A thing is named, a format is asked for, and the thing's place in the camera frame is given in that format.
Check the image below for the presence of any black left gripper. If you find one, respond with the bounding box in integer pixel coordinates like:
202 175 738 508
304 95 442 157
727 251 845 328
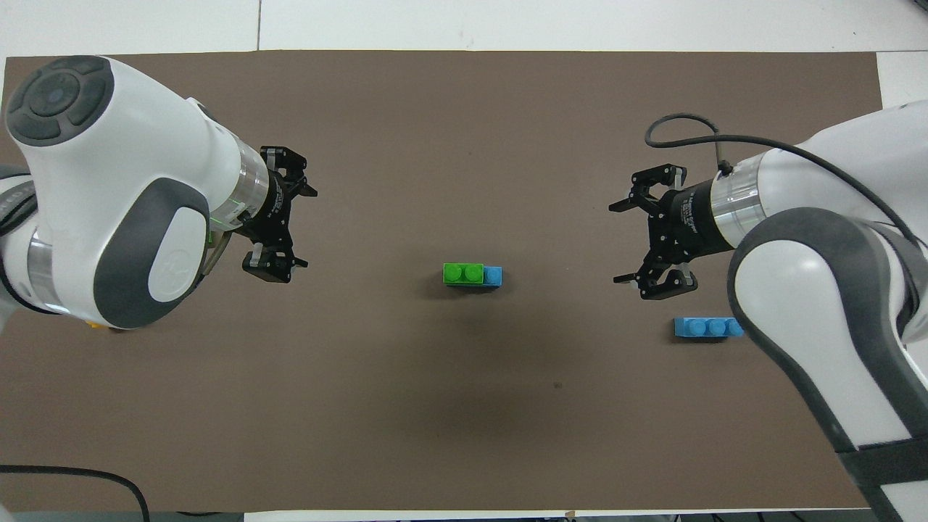
238 146 318 284

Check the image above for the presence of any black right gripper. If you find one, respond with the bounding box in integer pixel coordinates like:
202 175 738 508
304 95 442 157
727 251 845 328
608 165 737 301

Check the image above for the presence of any plain green toy block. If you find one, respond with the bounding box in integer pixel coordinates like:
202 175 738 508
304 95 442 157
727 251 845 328
443 262 485 286

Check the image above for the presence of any brown paper table mat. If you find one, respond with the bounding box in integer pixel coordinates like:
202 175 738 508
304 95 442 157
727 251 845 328
0 51 884 513

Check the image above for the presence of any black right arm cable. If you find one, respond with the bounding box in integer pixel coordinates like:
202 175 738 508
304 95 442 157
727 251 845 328
645 113 928 249

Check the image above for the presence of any black loose cable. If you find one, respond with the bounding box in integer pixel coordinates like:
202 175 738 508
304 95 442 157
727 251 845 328
0 465 152 522

